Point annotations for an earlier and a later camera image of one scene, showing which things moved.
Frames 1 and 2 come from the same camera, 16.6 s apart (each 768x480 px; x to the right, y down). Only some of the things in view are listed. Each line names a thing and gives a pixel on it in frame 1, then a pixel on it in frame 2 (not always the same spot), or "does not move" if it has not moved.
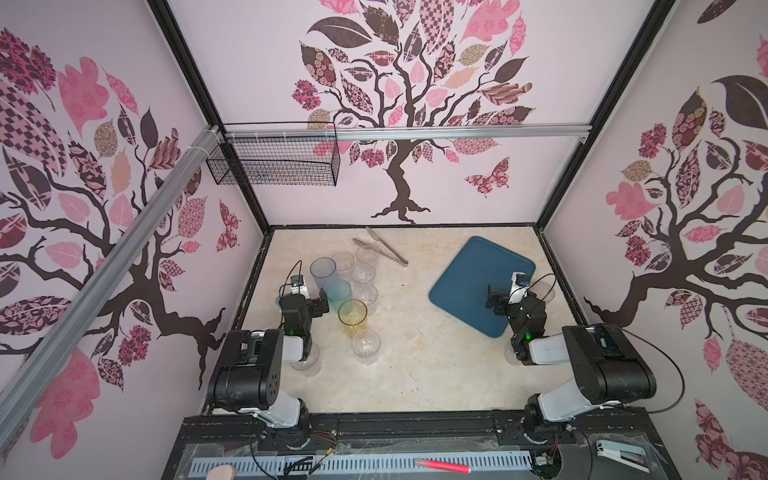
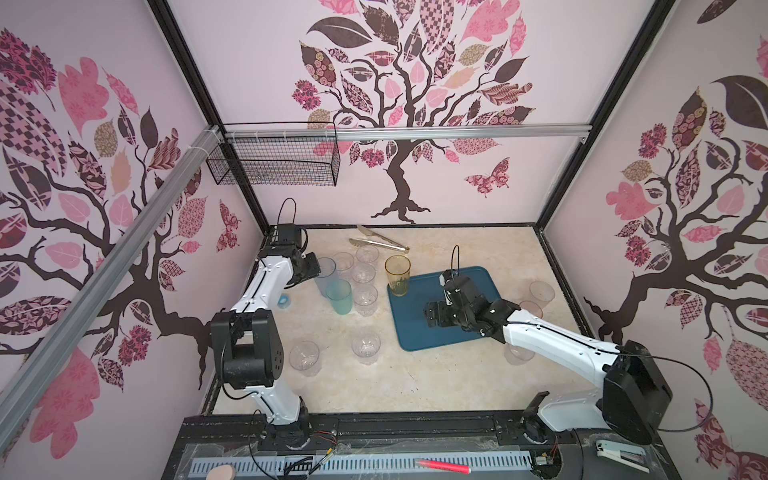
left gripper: (322, 307) → (313, 267)
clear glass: (510, 354) does not move
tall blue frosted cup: (323, 270) does not move
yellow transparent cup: (352, 313) → (398, 268)
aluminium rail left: (19, 394) does not move
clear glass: (343, 264) does not move
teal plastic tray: (462, 289) → (408, 329)
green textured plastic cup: (338, 292) does not move
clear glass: (365, 345) does not move
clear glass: (311, 365) does not move
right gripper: (502, 302) → (440, 320)
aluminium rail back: (403, 133) does not move
